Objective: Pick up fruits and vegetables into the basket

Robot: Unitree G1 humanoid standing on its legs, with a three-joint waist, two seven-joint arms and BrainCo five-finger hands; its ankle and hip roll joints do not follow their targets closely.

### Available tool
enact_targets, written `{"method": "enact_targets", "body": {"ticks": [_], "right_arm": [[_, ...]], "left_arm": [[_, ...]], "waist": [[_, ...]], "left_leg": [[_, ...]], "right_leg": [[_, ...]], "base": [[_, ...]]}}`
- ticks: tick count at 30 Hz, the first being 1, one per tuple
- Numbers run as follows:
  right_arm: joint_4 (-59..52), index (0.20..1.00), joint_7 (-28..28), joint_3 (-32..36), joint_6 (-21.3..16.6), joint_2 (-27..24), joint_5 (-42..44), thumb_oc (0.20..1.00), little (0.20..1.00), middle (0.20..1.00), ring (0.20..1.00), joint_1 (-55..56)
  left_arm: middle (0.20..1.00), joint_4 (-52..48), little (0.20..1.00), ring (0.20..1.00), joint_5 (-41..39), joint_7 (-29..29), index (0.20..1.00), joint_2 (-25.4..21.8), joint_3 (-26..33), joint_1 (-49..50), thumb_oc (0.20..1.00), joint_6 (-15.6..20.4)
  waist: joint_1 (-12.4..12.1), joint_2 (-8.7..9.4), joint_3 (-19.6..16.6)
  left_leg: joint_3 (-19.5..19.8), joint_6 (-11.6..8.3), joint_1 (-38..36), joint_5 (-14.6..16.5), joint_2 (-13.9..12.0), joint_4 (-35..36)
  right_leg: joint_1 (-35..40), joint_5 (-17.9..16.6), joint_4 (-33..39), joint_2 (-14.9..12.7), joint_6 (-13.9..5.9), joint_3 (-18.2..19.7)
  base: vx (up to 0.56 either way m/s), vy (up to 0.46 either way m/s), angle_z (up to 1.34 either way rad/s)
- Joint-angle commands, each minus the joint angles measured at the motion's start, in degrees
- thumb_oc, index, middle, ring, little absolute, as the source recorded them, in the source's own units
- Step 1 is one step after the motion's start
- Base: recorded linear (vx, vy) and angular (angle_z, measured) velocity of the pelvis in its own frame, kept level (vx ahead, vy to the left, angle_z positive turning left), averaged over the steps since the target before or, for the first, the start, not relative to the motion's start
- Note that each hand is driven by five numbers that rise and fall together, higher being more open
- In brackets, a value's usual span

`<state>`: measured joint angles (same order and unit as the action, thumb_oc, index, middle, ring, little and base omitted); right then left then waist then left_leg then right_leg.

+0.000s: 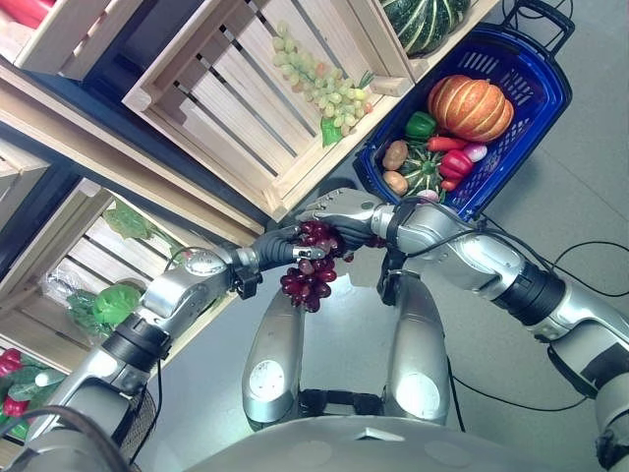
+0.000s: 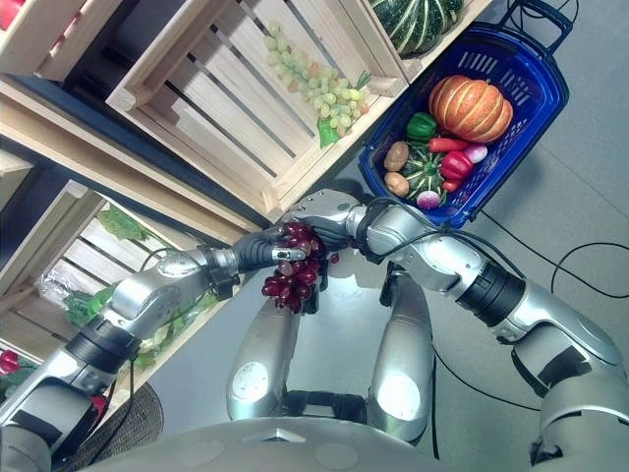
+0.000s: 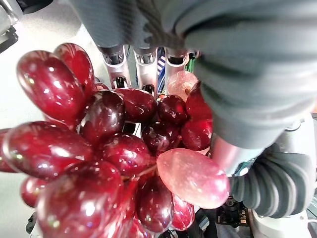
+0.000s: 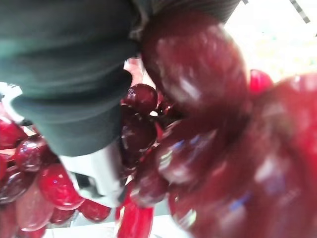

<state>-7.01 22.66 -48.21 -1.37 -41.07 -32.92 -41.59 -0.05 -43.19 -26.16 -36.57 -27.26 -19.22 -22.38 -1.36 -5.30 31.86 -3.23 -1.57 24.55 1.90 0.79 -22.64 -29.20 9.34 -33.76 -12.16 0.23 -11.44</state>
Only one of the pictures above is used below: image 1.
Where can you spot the pink radish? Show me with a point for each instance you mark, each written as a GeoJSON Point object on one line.
{"type": "Point", "coordinates": [428, 195]}
{"type": "Point", "coordinates": [475, 151]}

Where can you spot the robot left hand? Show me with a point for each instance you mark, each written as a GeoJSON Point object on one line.
{"type": "Point", "coordinates": [275, 246]}

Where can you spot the green leafy vegetable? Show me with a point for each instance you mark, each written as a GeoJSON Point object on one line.
{"type": "Point", "coordinates": [130, 223]}

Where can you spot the blue plastic shopping basket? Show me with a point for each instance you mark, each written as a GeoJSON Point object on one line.
{"type": "Point", "coordinates": [535, 98]}

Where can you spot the small red pepper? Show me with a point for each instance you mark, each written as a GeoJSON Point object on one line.
{"type": "Point", "coordinates": [16, 407]}
{"type": "Point", "coordinates": [10, 361]}

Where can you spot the small red chili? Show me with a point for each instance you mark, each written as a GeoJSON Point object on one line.
{"type": "Point", "coordinates": [449, 185]}

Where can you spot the orange pumpkin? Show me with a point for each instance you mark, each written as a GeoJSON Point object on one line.
{"type": "Point", "coordinates": [472, 108]}

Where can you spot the red grape bunch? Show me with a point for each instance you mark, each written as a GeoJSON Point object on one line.
{"type": "Point", "coordinates": [309, 280]}

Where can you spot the robot right leg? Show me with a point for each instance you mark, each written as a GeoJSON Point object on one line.
{"type": "Point", "coordinates": [417, 354]}

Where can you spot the brown potato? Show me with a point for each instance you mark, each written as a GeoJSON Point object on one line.
{"type": "Point", "coordinates": [395, 154]}
{"type": "Point", "coordinates": [395, 182]}

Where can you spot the red bell pepper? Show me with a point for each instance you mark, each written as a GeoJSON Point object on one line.
{"type": "Point", "coordinates": [456, 163]}

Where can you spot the wooden crate with pumpkin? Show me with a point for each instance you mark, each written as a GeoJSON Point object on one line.
{"type": "Point", "coordinates": [467, 44]}

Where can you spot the red produce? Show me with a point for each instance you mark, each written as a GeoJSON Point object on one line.
{"type": "Point", "coordinates": [24, 10]}

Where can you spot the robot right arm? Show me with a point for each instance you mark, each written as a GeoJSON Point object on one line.
{"type": "Point", "coordinates": [491, 265]}

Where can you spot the green grape bunch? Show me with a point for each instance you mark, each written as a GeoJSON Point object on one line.
{"type": "Point", "coordinates": [319, 86]}

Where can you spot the green bell pepper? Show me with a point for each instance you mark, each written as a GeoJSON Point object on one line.
{"type": "Point", "coordinates": [420, 124]}

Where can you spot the wooden crate with red produce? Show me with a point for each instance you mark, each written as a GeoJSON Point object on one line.
{"type": "Point", "coordinates": [74, 44]}

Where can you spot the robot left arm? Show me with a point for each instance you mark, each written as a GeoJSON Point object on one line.
{"type": "Point", "coordinates": [167, 292]}

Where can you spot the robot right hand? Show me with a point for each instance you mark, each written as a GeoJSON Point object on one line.
{"type": "Point", "coordinates": [351, 209]}

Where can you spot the small green striped squash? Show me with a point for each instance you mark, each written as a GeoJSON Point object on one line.
{"type": "Point", "coordinates": [422, 169]}

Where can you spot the wooden shelf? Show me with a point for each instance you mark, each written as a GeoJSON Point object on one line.
{"type": "Point", "coordinates": [98, 142]}

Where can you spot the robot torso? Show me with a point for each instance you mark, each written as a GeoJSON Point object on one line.
{"type": "Point", "coordinates": [393, 447]}

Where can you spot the robot leg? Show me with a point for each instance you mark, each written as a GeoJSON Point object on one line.
{"type": "Point", "coordinates": [272, 354]}
{"type": "Point", "coordinates": [417, 354]}

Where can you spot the robot left leg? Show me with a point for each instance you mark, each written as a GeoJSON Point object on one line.
{"type": "Point", "coordinates": [272, 354]}

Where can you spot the green lettuce head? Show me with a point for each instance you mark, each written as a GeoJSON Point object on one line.
{"type": "Point", "coordinates": [115, 302]}

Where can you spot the wooden crate with grapes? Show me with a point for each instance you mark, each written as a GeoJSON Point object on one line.
{"type": "Point", "coordinates": [231, 103]}

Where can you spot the wooden crate with greens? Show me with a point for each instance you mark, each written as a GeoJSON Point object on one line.
{"type": "Point", "coordinates": [93, 251]}

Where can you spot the large green striped pumpkin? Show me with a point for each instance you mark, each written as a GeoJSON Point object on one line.
{"type": "Point", "coordinates": [427, 24]}

